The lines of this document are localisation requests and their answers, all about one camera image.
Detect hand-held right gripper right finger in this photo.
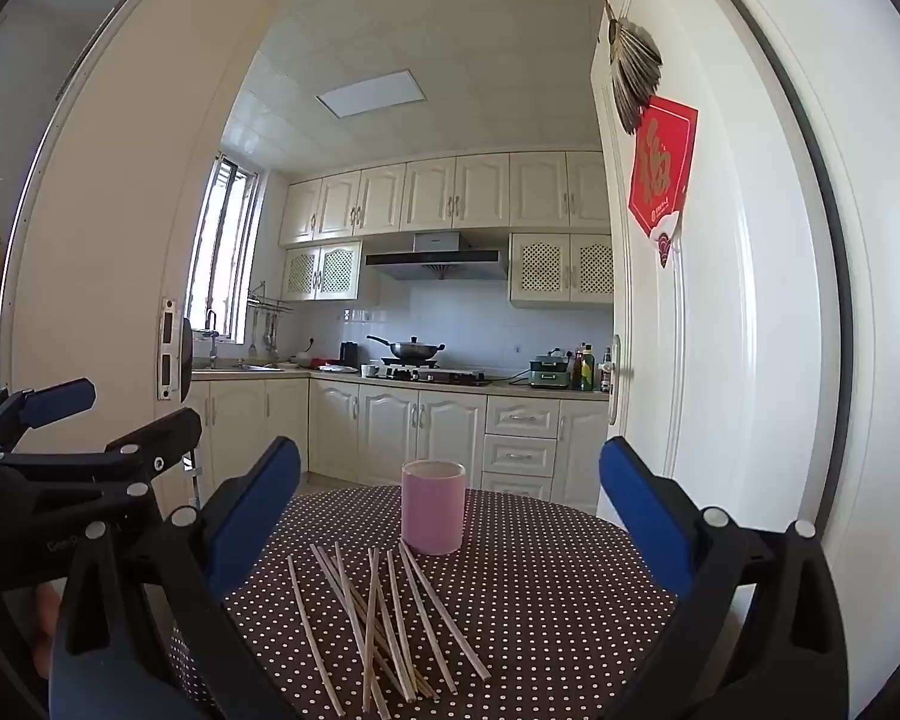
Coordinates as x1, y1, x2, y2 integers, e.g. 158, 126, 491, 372
598, 435, 850, 720

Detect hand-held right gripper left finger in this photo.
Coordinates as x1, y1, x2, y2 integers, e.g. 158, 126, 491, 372
49, 435, 305, 720

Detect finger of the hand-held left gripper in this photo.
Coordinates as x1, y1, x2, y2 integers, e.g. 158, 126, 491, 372
0, 406, 203, 502
0, 379, 97, 458

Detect bunch of wooden chopsticks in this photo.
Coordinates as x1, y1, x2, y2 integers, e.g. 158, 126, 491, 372
286, 540, 492, 717

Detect pink cup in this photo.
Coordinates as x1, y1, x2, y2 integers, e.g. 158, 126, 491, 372
400, 460, 467, 557

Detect person's left hand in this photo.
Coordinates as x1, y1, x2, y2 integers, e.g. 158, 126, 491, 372
31, 583, 65, 680

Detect metal door lock plate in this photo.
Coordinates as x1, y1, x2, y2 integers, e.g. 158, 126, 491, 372
157, 296, 181, 400

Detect brown polka dot tablecloth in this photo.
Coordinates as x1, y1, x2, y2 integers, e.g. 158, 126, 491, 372
169, 486, 680, 720

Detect cream lower kitchen cabinets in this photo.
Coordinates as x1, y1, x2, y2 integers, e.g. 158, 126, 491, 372
191, 375, 608, 515

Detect green countertop appliance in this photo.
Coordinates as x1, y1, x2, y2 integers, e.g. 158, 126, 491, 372
529, 354, 571, 391

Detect cream sliding door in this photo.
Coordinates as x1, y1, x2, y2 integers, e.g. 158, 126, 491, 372
4, 0, 308, 496

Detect beige kitchen countertop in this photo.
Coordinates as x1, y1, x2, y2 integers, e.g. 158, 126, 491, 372
191, 364, 612, 400

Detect kitchen window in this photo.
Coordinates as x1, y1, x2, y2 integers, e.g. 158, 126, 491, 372
186, 154, 260, 346

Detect gas stove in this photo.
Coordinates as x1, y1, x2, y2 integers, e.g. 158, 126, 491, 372
379, 364, 492, 387

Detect black wok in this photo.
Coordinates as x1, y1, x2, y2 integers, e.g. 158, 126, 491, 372
366, 334, 446, 361

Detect steel range hood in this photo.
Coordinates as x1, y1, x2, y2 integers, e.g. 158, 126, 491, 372
365, 231, 509, 282

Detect red paper door decoration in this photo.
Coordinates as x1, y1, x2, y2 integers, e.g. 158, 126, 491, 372
628, 96, 700, 269

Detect square ceiling light panel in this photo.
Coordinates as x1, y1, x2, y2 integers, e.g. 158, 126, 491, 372
316, 72, 427, 119

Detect fan-shaped hanging ornament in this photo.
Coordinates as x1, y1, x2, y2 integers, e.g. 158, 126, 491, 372
606, 0, 664, 134

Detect metal door handle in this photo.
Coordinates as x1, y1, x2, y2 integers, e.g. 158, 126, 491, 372
609, 334, 635, 425

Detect utensil rail with hanging utensils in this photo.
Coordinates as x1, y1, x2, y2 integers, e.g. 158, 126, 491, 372
246, 281, 295, 357

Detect cream upper wall cabinets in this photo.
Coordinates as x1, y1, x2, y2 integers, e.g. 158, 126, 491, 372
279, 151, 612, 245

